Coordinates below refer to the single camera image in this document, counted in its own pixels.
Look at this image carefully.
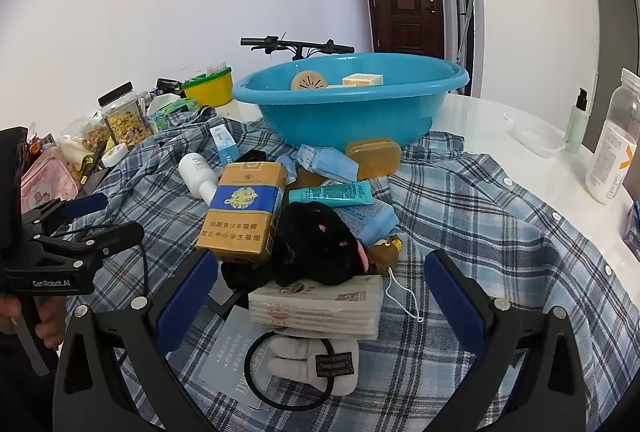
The light blue tissue packet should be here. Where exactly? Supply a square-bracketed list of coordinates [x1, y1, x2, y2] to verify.
[340, 202, 399, 245]

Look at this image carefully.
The green packet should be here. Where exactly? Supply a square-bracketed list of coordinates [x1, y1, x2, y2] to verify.
[147, 98, 201, 130]

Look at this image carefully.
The gold and blue carton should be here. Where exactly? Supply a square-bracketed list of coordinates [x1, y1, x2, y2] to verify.
[195, 161, 288, 269]

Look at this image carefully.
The folded metal rack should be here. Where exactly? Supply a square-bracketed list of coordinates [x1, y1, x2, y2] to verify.
[452, 0, 478, 68]

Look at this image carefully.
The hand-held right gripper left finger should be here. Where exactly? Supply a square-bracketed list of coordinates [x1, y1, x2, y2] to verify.
[52, 248, 221, 432]

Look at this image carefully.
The yellow green bowl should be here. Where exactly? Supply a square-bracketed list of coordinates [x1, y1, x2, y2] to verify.
[181, 66, 234, 108]

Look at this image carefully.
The white plush hair tie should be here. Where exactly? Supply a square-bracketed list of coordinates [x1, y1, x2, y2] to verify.
[244, 329, 361, 410]

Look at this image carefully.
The pink pouch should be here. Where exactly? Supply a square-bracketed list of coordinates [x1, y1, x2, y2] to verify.
[20, 145, 83, 213]

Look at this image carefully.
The black bicycle handlebar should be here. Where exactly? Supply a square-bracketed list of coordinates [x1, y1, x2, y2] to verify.
[240, 35, 356, 62]

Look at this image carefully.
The clear snack jar black lid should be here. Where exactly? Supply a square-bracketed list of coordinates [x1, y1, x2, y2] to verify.
[97, 82, 158, 150]

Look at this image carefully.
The small cream box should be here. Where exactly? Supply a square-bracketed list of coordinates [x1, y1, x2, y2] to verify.
[342, 73, 385, 88]

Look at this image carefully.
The blue plaid shirt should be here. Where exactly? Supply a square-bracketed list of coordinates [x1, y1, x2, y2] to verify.
[65, 105, 616, 432]

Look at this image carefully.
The small black box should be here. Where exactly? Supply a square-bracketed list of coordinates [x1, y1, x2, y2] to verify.
[234, 149, 275, 164]

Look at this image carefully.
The grey blue card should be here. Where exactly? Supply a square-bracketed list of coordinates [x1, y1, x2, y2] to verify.
[197, 305, 281, 410]

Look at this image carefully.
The clear plastic tray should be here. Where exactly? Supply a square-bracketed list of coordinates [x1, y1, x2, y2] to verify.
[504, 112, 568, 159]

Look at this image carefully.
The round beige perforated disc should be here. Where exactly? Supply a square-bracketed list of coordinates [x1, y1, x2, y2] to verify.
[290, 70, 327, 92]

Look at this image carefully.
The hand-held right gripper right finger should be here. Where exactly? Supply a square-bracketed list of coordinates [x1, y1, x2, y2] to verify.
[424, 249, 587, 432]

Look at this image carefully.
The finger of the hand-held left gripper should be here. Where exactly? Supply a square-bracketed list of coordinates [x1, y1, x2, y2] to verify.
[22, 192, 110, 238]
[35, 221, 146, 270]

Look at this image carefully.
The small blue white box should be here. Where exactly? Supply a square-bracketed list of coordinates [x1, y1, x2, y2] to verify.
[210, 125, 237, 165]

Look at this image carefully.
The black plush toy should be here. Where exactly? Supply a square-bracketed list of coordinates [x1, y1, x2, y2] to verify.
[220, 199, 373, 293]

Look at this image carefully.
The clear snack bag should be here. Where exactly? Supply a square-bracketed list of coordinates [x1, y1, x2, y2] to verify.
[60, 115, 108, 178]

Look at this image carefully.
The large clear plastic bottle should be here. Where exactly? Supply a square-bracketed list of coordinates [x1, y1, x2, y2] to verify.
[585, 67, 640, 205]

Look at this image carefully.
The white elastic cord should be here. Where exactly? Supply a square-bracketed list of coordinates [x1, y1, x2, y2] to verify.
[382, 269, 426, 325]

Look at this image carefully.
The brown soap case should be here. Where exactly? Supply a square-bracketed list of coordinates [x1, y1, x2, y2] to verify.
[345, 138, 402, 180]

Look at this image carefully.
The small white bottle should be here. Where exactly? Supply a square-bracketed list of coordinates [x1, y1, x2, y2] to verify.
[178, 152, 221, 207]

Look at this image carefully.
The light blue opened packet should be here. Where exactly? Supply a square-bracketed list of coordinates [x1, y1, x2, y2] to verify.
[295, 143, 360, 183]

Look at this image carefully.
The teal tube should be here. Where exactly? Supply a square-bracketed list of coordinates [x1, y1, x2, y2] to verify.
[288, 181, 374, 206]

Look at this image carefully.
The small white round jar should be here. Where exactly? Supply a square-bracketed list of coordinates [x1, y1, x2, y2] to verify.
[102, 143, 130, 168]

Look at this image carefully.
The white printed tissue pack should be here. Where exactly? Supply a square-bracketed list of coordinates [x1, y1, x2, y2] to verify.
[248, 275, 385, 340]

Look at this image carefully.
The grey cabinet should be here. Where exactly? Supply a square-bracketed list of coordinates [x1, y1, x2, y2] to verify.
[582, 0, 640, 158]

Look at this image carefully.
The person's left hand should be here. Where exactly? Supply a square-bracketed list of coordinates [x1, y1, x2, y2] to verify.
[0, 292, 68, 353]

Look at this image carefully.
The blue plastic basin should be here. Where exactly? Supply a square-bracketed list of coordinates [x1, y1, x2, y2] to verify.
[231, 53, 471, 150]

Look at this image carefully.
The green bottle black cap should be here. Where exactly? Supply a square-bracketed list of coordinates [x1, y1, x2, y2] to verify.
[564, 87, 591, 154]

